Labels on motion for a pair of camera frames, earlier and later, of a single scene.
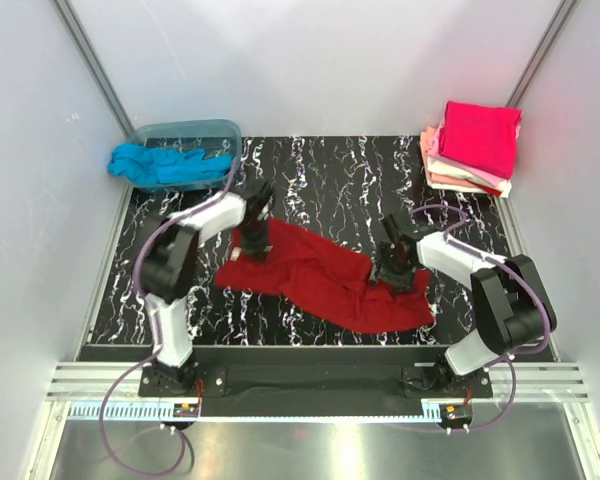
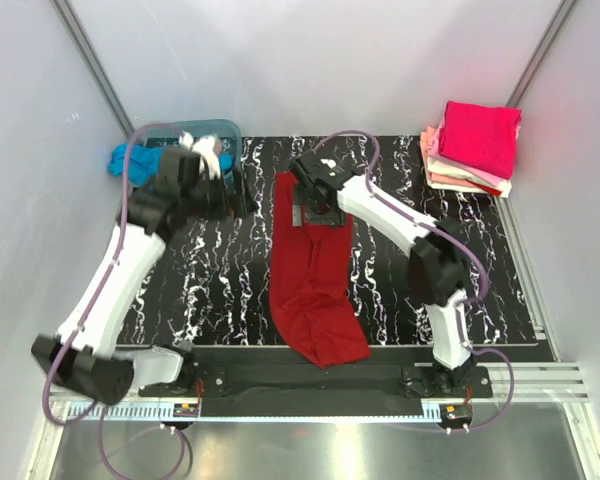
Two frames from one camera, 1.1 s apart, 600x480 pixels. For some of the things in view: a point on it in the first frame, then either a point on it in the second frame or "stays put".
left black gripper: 252,249 -> 224,202
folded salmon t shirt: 436,178 stays put
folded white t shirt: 446,175 stays put
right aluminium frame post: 539,57 stays put
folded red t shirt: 485,188 stays put
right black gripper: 397,283 -> 300,198
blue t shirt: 150,165 stays put
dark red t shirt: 329,284 -> 309,276
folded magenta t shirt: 481,136 stays put
